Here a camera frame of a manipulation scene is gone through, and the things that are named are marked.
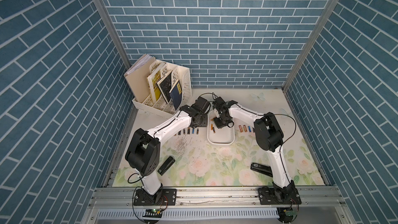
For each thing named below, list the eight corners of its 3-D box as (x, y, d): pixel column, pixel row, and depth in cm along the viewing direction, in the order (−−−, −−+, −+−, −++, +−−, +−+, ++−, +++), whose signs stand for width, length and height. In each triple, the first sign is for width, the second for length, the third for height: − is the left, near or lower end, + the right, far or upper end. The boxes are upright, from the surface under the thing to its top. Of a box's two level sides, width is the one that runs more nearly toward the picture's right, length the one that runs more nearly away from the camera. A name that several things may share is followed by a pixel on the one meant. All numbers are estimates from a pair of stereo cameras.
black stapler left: (158, 173, 83) (156, 170, 80) (171, 158, 88) (170, 155, 85) (163, 177, 82) (161, 175, 78) (176, 161, 87) (175, 158, 84)
